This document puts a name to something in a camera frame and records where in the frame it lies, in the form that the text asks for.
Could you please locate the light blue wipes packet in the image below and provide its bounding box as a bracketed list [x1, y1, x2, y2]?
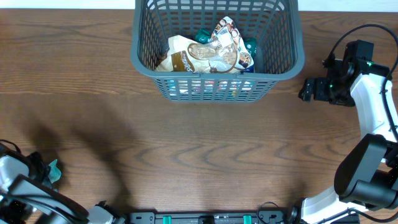
[47, 159, 62, 184]

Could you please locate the green Nescafe coffee bag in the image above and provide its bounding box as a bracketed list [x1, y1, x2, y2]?
[188, 24, 256, 73]

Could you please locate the right black cable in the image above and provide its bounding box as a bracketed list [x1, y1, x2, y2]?
[323, 24, 398, 224]

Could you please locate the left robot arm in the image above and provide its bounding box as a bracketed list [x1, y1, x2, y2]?
[1, 149, 126, 224]

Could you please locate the grey plastic basket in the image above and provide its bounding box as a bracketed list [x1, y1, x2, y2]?
[131, 0, 305, 103]

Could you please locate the black cable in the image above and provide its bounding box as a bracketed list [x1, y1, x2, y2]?
[323, 24, 398, 224]
[0, 139, 22, 155]

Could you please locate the brown snack pouch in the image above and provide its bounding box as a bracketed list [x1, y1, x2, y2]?
[155, 16, 254, 73]

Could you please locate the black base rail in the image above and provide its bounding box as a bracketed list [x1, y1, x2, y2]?
[125, 208, 285, 224]

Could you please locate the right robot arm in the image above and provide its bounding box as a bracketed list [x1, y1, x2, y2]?
[286, 58, 397, 223]

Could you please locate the left black cable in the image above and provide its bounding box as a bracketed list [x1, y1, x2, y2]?
[0, 139, 22, 155]

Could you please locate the colourful tissue pack strip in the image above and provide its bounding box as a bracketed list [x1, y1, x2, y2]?
[153, 72, 257, 101]

